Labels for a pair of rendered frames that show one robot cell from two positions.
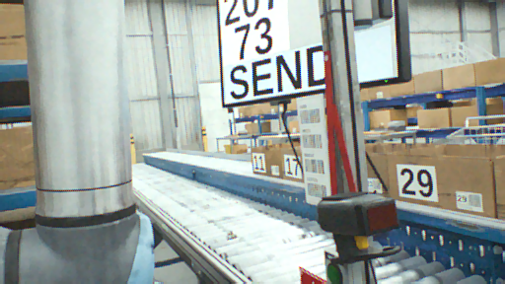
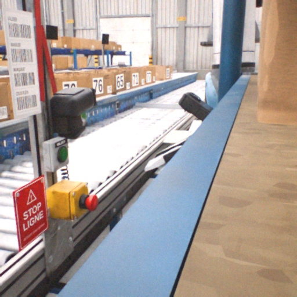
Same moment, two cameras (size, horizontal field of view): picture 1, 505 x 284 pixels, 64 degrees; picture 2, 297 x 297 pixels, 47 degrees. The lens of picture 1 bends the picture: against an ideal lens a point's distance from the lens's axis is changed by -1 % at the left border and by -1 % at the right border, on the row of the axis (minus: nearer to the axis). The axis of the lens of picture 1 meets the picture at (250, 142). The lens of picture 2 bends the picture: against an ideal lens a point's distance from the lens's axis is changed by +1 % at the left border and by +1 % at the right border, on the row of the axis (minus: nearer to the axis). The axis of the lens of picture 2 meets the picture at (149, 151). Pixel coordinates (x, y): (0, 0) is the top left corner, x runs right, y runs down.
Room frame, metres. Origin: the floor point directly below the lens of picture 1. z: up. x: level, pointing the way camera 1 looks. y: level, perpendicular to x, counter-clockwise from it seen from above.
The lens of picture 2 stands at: (1.07, 0.51, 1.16)
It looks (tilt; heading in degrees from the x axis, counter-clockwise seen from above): 16 degrees down; 221
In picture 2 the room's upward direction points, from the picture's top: straight up
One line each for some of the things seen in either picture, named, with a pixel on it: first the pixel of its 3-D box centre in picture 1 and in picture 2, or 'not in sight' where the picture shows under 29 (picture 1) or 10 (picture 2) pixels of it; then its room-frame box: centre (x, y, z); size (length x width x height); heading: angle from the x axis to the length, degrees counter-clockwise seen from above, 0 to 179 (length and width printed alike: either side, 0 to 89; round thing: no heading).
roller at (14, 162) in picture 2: not in sight; (58, 170); (0.33, -0.60, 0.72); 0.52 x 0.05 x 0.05; 114
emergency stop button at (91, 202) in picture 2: not in sight; (87, 202); (0.62, -0.06, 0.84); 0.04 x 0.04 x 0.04; 24
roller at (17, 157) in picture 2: not in sight; (66, 165); (0.28, -0.62, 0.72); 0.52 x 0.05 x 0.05; 114
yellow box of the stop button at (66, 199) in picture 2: not in sight; (78, 194); (0.60, -0.12, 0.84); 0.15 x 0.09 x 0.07; 24
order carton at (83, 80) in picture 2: not in sight; (54, 89); (-0.15, -1.30, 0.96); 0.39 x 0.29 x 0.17; 23
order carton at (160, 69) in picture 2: not in sight; (157, 72); (-2.31, -2.24, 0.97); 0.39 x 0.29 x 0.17; 24
